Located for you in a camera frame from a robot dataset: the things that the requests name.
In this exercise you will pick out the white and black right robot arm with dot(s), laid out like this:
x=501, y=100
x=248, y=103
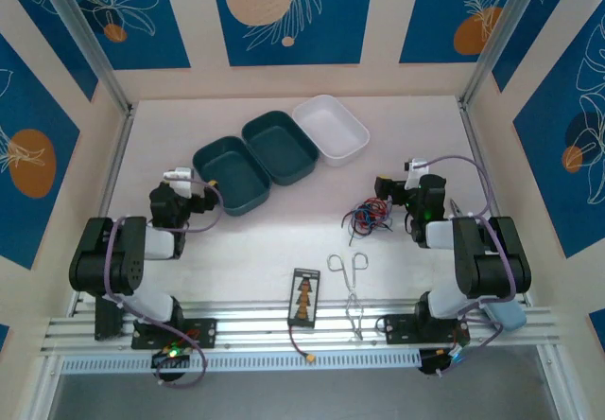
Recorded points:
x=491, y=268

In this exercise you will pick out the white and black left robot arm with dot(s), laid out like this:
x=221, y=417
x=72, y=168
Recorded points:
x=127, y=259

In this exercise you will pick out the large teal plastic container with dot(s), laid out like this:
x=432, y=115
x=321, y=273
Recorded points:
x=227, y=174

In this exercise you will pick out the white plastic container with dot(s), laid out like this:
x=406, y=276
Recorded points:
x=331, y=127

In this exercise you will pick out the small teal plastic container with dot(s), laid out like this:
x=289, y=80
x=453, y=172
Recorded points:
x=279, y=145

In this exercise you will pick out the black board with orange connectors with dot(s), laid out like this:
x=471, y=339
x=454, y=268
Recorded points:
x=302, y=297

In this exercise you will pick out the light blue case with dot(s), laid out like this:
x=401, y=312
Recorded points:
x=508, y=318

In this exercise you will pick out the small black controller board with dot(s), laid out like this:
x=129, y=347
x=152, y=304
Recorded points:
x=439, y=356
x=170, y=356

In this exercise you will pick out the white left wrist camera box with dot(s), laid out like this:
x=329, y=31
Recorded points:
x=179, y=181

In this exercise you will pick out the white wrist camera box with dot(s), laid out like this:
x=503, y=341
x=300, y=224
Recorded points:
x=418, y=169
x=179, y=181

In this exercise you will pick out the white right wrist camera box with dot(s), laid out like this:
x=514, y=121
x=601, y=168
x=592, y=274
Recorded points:
x=418, y=169

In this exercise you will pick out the aluminium side rail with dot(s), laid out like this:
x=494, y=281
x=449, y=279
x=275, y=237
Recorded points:
x=472, y=136
x=118, y=155

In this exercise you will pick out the black bracket on rail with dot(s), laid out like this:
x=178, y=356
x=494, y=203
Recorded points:
x=108, y=318

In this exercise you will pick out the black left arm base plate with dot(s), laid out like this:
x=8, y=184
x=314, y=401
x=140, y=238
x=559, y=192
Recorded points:
x=205, y=332

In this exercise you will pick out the aluminium rail frame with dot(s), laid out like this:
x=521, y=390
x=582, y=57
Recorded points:
x=264, y=318

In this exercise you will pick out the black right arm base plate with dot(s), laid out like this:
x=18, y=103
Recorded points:
x=399, y=327

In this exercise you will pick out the aluminium corner post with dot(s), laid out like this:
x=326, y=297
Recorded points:
x=501, y=32
x=85, y=37

